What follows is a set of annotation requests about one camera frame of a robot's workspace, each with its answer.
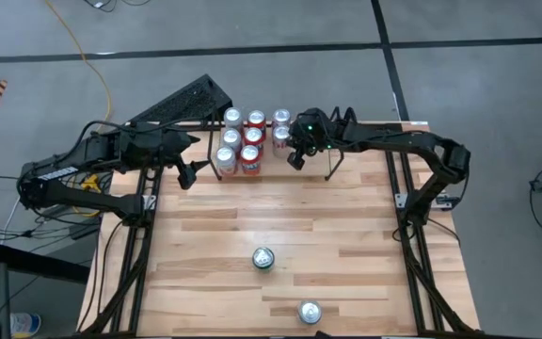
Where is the black aluminium table frame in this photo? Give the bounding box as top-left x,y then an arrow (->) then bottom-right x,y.
75,121 -> 482,339

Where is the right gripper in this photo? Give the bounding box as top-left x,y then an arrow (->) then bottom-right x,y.
286,106 -> 343,171

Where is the green Sprite can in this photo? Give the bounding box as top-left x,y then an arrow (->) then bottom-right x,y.
251,246 -> 276,272

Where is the white blue yellow packet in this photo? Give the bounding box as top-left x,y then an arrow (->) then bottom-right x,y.
9,312 -> 42,339

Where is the red soda can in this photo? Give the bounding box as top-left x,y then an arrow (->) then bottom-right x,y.
247,109 -> 267,129
243,126 -> 264,147

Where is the black flat floor bar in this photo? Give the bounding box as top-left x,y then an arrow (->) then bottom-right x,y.
0,240 -> 91,285

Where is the silver red-logo soda can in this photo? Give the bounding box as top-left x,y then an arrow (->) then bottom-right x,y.
297,299 -> 323,326
215,145 -> 238,179
271,125 -> 293,159
223,106 -> 245,131
221,128 -> 243,150
271,108 -> 293,128

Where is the yellow cable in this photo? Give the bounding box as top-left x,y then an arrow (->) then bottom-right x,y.
43,0 -> 112,218

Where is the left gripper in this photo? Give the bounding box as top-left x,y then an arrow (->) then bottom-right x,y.
122,122 -> 212,191

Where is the white cable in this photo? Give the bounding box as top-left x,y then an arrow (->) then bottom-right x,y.
2,196 -> 22,232

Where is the black wire shelf rack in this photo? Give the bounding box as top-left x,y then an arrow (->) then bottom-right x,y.
206,105 -> 359,183

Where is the black perforated metal case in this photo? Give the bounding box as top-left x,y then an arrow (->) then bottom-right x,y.
127,73 -> 234,124

